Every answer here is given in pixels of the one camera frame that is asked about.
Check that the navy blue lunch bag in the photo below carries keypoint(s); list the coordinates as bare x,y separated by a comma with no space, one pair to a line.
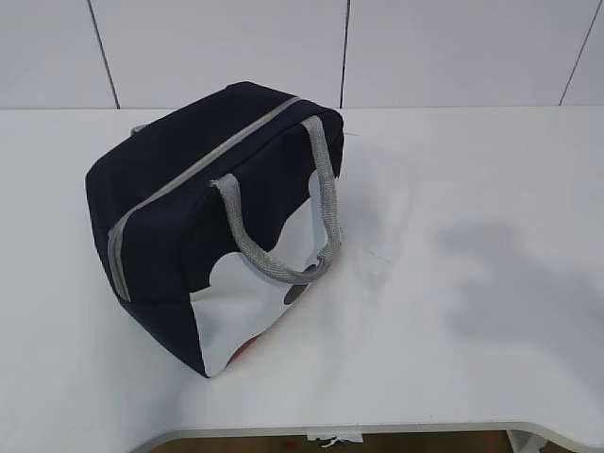
211,221

